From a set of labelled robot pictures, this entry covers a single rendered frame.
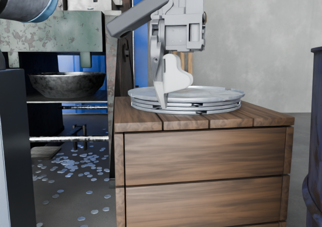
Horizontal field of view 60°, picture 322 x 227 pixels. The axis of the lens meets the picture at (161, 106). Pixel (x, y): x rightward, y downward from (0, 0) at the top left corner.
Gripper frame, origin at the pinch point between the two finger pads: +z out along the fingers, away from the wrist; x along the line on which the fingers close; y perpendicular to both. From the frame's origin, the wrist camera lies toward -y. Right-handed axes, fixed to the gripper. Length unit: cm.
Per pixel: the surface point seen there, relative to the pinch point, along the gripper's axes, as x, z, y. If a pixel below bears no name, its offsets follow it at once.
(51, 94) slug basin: 56, 7, -59
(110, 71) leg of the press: 46, -3, -28
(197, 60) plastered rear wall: 201, -7, -12
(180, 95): 17.1, 1.0, 0.9
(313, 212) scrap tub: -19.2, 7.6, 19.5
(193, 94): 17.8, 0.9, 3.8
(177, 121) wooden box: 6.4, 5.0, 2.0
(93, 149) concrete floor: 85, 40, -56
